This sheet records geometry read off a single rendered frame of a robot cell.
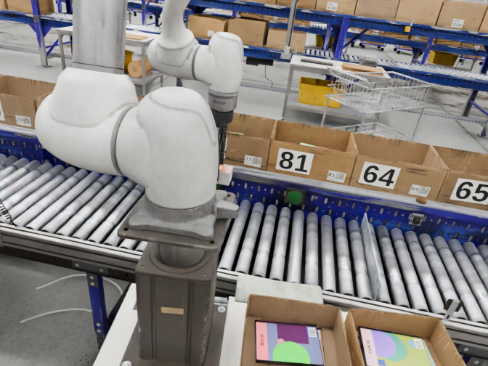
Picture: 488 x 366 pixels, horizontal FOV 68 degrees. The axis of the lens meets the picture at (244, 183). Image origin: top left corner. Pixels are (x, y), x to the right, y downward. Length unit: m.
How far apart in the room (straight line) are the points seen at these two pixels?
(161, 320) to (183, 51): 0.71
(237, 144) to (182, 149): 1.04
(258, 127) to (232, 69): 0.95
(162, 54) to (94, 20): 0.34
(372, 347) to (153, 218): 0.74
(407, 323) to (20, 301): 1.96
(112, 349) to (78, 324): 1.08
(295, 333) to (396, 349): 0.29
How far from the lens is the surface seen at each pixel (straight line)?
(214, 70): 1.05
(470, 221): 1.90
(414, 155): 2.07
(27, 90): 2.49
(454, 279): 1.69
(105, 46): 0.80
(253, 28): 5.90
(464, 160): 2.15
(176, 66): 1.10
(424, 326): 1.32
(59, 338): 2.19
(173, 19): 1.06
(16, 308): 2.40
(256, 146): 1.69
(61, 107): 0.81
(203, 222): 0.77
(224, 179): 1.19
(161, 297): 0.91
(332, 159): 1.70
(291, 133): 1.96
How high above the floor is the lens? 1.67
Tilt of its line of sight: 29 degrees down
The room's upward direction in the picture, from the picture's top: 7 degrees clockwise
